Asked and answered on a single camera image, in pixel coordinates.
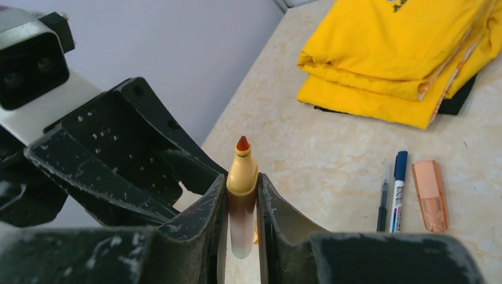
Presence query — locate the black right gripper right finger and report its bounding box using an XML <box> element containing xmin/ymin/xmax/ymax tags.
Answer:
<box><xmin>257</xmin><ymin>173</ymin><xmax>485</xmax><ymax>283</ymax></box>

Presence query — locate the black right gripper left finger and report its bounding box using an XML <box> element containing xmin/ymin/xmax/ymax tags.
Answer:
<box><xmin>1</xmin><ymin>175</ymin><xmax>226</xmax><ymax>283</ymax></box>

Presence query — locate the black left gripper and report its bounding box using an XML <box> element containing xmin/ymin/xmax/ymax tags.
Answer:
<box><xmin>24</xmin><ymin>77</ymin><xmax>228</xmax><ymax>227</ymax></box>

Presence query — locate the pink highlighter pen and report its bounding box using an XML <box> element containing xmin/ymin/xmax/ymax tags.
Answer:
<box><xmin>226</xmin><ymin>135</ymin><xmax>259</xmax><ymax>259</ymax></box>

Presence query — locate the thin black pen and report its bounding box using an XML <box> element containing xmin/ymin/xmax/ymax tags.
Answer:
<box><xmin>376</xmin><ymin>163</ymin><xmax>391</xmax><ymax>232</ymax></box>

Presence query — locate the white marker pen black tip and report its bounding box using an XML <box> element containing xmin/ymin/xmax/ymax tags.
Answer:
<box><xmin>389</xmin><ymin>180</ymin><xmax>404</xmax><ymax>233</ymax></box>

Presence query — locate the orange highlighter pen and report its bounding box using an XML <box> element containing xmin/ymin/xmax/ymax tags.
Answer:
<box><xmin>411</xmin><ymin>160</ymin><xmax>448</xmax><ymax>233</ymax></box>

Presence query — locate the blue pen cap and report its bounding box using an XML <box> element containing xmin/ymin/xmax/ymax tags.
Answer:
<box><xmin>394</xmin><ymin>151</ymin><xmax>408</xmax><ymax>182</ymax></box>

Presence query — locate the yellow folded shirt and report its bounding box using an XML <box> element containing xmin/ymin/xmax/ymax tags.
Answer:
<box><xmin>297</xmin><ymin>1</ymin><xmax>501</xmax><ymax>129</ymax></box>

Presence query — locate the black cloth under shirt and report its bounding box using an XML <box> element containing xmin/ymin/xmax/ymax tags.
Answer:
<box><xmin>438</xmin><ymin>75</ymin><xmax>477</xmax><ymax>115</ymax></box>

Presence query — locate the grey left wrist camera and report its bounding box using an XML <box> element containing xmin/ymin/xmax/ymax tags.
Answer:
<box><xmin>1</xmin><ymin>5</ymin><xmax>101</xmax><ymax>147</ymax></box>

